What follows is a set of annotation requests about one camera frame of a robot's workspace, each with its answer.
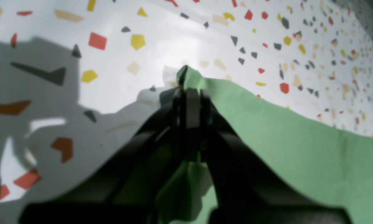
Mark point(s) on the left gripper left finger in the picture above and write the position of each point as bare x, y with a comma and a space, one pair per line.
124, 189

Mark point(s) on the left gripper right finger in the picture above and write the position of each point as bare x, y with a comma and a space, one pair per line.
246, 189

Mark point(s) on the light green T-shirt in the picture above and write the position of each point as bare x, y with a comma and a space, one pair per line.
331, 167

